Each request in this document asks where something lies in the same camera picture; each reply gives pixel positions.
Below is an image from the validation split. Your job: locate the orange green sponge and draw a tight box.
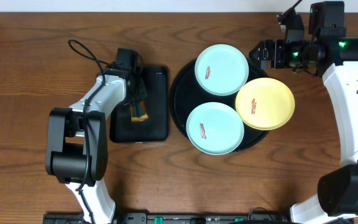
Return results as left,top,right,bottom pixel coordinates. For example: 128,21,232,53
130,100,149,122

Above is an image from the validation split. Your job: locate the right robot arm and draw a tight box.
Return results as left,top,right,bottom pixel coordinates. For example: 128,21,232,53
249,1,358,223

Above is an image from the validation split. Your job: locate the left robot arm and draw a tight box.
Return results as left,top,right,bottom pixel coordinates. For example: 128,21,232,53
45,59,143,223

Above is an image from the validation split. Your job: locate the mint plate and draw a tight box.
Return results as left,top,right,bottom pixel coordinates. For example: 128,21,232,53
186,102,244,156
194,44,249,96

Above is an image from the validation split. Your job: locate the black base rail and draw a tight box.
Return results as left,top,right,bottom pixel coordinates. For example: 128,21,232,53
42,213,291,224

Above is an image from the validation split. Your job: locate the black rectangular tray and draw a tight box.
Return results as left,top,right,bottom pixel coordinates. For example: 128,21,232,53
109,66,168,143

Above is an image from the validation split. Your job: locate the yellow plate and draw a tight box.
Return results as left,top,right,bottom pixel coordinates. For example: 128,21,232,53
235,78,295,131

